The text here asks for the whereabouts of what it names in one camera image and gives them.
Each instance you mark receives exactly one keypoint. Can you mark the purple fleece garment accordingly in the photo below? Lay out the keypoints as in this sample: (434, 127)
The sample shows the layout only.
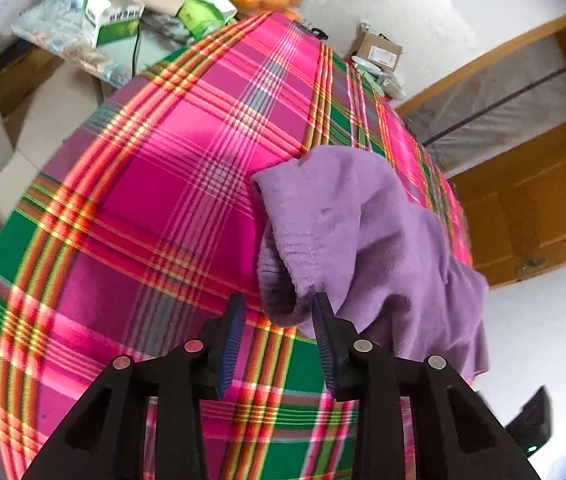
(363, 220)

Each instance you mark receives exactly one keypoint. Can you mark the wooden door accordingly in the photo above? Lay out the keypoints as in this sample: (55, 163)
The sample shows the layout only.
(538, 185)

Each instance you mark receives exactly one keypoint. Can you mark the light green packet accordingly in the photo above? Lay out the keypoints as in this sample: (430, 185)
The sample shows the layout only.
(205, 12)

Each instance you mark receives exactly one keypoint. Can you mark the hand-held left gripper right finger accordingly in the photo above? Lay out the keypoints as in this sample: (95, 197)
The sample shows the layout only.
(324, 340)

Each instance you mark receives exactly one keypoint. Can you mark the green white medicine box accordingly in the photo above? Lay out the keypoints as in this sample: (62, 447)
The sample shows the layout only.
(115, 22)

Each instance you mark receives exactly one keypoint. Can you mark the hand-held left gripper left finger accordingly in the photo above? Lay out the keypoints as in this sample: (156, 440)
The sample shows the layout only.
(229, 340)

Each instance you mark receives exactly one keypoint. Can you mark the brown cardboard parcel box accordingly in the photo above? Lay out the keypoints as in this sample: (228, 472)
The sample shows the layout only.
(378, 50)

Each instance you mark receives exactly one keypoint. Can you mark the clear plastic door curtain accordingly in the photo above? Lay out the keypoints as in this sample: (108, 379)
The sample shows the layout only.
(498, 95)

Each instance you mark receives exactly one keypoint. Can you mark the pink green plaid blanket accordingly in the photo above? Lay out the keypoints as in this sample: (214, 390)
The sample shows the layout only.
(163, 185)

